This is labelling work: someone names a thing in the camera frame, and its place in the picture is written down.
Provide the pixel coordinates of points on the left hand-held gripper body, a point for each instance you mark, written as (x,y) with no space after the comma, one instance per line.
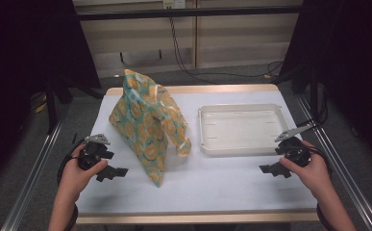
(92,154)

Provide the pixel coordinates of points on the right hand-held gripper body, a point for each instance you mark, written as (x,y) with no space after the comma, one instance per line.
(294,150)

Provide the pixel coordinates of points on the teal orange-print cloth bag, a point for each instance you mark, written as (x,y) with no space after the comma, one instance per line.
(142,128)

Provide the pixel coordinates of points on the person's left hand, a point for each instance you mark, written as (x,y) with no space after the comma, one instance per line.
(74,178)

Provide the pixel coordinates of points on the person's right hand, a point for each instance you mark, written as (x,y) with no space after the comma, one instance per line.
(315,174)

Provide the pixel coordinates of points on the white plastic tray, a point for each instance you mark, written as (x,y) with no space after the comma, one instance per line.
(241,128)

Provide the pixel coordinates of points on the black metal stand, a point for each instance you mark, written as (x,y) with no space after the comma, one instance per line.
(51,109)

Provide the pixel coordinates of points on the dark curtain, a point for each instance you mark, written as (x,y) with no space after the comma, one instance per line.
(23,64)
(350,64)

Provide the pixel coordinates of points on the beige wooden cabinet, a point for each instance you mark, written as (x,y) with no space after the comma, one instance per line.
(238,38)

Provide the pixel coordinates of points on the black horizontal bar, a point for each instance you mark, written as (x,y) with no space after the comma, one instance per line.
(186,12)

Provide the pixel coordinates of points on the silver metal rail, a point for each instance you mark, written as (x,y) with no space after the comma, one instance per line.
(343,173)
(29,183)

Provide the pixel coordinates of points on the white wall socket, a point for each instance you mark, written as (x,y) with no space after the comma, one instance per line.
(174,3)

